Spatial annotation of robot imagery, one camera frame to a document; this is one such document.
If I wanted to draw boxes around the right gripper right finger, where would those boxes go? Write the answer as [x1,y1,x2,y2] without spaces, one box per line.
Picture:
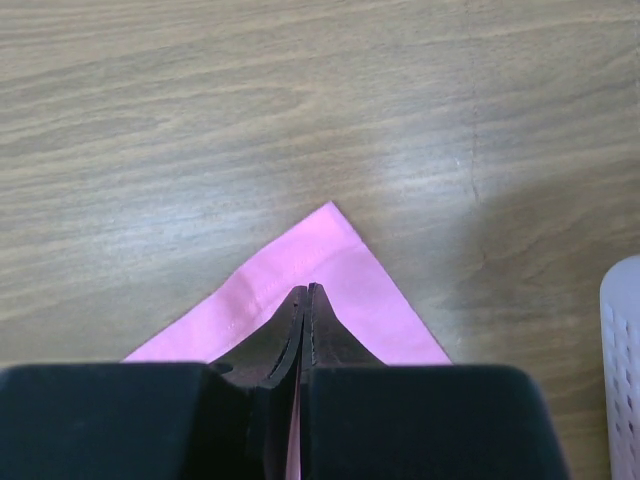
[300,283,570,479]

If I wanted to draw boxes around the white plastic laundry basket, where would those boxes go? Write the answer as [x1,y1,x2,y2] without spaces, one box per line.
[600,256,640,480]

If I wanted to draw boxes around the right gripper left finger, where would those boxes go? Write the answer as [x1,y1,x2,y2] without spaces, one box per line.
[1,286,306,479]

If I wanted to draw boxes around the pink t-shirt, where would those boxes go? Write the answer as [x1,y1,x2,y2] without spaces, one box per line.
[128,204,449,479]

